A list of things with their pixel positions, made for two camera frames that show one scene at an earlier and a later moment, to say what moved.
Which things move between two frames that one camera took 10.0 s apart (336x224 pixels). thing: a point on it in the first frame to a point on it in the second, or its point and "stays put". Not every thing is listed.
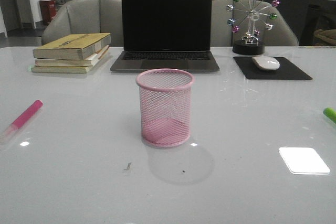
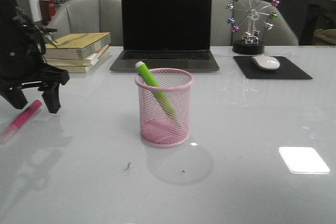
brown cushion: [329, 34] stays put
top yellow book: [73, 46] stays put
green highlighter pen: [331, 113] to [161, 95]
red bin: [48, 10] stays put
